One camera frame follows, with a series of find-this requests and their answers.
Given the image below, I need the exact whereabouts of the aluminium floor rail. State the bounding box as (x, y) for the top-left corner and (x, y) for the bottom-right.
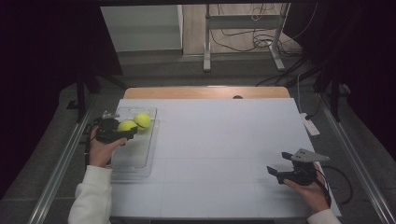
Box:
(319, 94), (396, 224)
(27, 102), (96, 224)

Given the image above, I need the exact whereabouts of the hand-held gripper black cable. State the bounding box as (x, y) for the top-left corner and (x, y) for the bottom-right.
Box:
(82, 116), (105, 166)
(315, 164), (355, 207)

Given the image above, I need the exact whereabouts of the clear plastic tray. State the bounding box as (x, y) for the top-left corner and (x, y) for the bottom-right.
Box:
(110, 106), (161, 183)

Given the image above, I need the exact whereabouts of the white power strip cable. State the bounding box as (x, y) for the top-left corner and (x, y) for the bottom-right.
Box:
(296, 72), (304, 116)

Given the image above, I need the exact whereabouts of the person's left hand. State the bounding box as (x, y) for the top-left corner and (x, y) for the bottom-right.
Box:
(88, 125), (128, 169)

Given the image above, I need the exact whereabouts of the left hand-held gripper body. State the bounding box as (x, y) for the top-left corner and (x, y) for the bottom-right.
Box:
(94, 110), (125, 145)

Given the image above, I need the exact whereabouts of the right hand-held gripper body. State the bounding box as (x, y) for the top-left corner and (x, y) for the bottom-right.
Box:
(276, 147), (331, 187)

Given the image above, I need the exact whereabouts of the grey metal desk frame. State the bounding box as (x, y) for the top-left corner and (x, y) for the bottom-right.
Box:
(203, 3), (291, 73)

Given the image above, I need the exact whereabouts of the dark curtain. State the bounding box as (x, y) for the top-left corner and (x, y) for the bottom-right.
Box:
(284, 0), (396, 162)
(0, 0), (123, 200)

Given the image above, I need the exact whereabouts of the white work board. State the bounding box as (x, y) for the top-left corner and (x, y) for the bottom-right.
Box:
(108, 98), (342, 218)

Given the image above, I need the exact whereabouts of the white cabinet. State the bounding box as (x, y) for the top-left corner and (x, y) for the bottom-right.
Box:
(100, 4), (184, 53)

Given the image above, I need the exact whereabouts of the yellow tennis ball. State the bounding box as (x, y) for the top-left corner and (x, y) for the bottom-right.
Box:
(117, 119), (138, 133)
(134, 112), (152, 131)

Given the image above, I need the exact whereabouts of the black plug with cable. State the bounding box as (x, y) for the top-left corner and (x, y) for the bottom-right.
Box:
(304, 92), (323, 121)

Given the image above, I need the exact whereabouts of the white power strip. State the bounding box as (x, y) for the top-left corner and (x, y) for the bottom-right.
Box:
(300, 112), (321, 137)

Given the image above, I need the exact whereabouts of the wooden table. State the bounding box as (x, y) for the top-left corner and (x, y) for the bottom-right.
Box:
(123, 86), (291, 101)

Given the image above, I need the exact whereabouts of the tangle of black floor cables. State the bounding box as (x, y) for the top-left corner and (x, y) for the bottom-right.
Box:
(209, 3), (318, 54)

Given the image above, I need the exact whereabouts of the right hand-held gripper black cable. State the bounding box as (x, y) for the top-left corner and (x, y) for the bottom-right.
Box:
(315, 164), (355, 207)

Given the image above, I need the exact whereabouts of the person's right hand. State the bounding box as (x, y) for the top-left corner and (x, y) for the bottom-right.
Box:
(283, 162), (332, 214)

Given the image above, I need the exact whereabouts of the left hand-held gripper black cable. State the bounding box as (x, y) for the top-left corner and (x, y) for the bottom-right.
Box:
(82, 116), (105, 166)

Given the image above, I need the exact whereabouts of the black metal stand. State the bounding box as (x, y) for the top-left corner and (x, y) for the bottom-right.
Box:
(65, 71), (129, 124)
(313, 68), (344, 123)

